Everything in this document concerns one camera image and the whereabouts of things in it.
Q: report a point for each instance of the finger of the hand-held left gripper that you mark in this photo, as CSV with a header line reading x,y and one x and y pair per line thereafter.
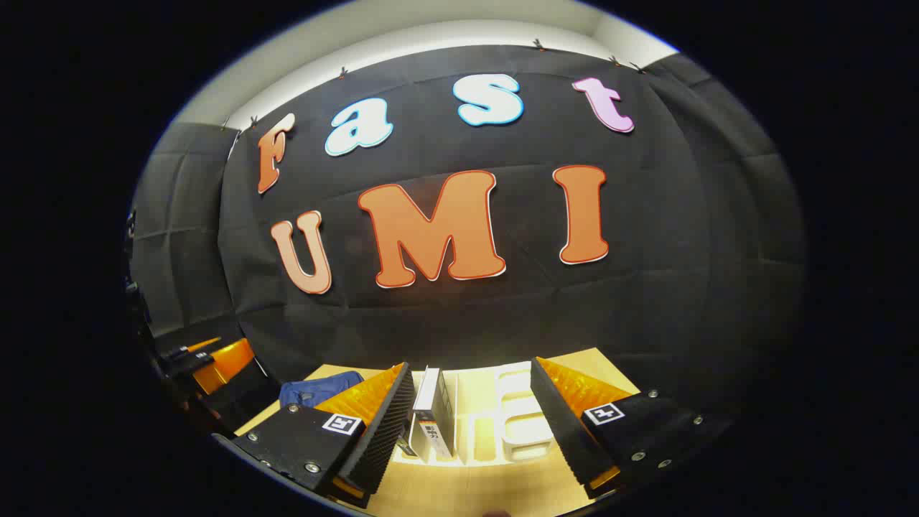
x,y
230,365
192,355

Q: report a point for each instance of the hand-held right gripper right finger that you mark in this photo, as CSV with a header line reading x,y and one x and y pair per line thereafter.
x,y
556,424

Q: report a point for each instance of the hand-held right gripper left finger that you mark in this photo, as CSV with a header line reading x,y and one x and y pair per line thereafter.
x,y
380,438

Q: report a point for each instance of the white bookshelf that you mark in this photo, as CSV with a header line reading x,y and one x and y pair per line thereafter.
x,y
520,424

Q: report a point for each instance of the grey portrait cover book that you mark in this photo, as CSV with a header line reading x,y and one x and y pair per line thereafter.
x,y
434,409

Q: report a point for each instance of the blue schoolbag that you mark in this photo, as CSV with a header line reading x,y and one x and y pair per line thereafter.
x,y
319,390

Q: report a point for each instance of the black backdrop cloth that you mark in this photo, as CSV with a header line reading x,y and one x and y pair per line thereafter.
x,y
502,309

